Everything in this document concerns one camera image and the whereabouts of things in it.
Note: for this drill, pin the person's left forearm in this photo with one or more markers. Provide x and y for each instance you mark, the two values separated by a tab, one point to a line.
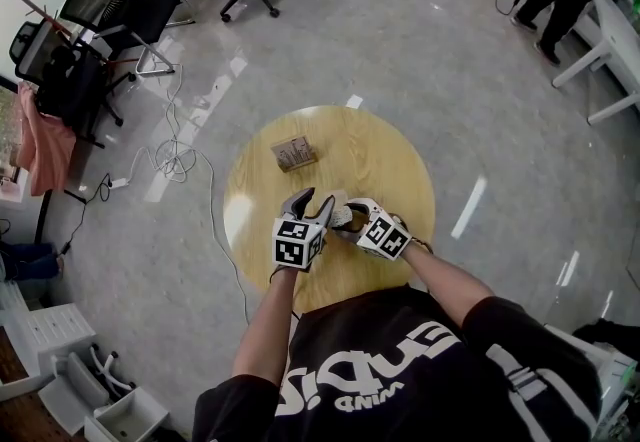
265	330

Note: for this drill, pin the black bag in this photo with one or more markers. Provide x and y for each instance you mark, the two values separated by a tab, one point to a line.
607	332

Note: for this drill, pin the person's black printed t-shirt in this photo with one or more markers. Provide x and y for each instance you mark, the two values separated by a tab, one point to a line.
400	380

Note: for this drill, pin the pink cloth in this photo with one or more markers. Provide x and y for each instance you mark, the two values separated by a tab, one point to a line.
45	150

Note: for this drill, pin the white open box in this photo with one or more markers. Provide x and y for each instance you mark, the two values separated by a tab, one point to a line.
127	415

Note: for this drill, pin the white desk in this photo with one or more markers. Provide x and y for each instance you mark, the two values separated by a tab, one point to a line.
612	30

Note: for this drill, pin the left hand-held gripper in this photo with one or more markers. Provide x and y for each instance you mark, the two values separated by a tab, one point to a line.
295	242

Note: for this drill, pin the small brown cardboard box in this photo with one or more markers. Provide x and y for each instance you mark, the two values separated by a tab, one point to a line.
295	155

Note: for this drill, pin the wooden coat rack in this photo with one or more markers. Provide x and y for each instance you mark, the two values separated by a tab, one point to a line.
30	0

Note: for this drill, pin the large black-framed window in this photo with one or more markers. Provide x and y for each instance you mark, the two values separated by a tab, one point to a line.
6	120

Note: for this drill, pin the person's right forearm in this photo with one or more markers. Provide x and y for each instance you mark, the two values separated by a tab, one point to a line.
440	275

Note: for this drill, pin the white storage cabinet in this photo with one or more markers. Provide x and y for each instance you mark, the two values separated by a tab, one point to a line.
50	330

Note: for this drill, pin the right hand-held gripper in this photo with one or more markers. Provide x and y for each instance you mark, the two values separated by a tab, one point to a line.
385	237

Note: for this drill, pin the black mesh office chair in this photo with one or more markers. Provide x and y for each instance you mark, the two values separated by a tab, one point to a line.
125	5

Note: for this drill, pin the black mesh chair with headrest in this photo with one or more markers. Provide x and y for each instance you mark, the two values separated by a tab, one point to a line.
60	75

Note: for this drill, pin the white power strip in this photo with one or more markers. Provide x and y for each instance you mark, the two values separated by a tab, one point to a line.
118	183

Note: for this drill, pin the white swivel chair base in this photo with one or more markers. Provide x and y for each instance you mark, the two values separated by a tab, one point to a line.
107	370

